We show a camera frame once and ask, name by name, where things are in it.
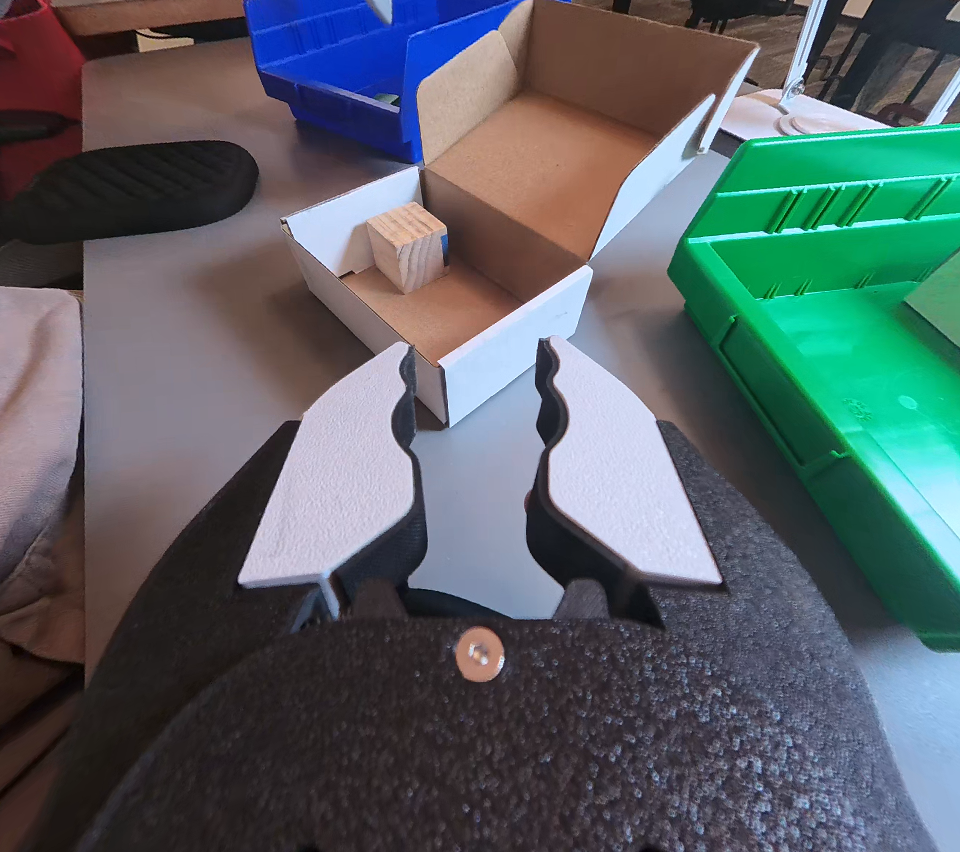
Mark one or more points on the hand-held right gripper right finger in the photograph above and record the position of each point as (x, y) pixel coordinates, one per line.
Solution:
(622, 477)

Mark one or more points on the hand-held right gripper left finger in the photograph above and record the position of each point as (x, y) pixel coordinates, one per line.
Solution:
(337, 477)

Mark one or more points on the blue plastic bin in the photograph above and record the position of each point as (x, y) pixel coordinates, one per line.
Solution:
(330, 42)

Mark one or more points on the green cube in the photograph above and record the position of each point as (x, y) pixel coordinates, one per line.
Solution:
(386, 97)

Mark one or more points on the wooden cube with blue side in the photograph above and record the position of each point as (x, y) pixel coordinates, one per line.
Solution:
(405, 248)

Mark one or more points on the green plastic bin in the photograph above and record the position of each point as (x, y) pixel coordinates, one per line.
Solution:
(825, 342)

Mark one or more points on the person's beige trouser leg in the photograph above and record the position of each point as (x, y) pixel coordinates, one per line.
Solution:
(37, 417)

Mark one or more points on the red chair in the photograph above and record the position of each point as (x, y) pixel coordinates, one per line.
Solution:
(37, 72)

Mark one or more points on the black padded chair armrest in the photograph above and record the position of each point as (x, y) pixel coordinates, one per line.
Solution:
(127, 188)

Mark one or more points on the pale wooden cube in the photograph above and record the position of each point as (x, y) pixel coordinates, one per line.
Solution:
(937, 301)

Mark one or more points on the white desk lamp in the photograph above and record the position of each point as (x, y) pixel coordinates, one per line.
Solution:
(821, 12)

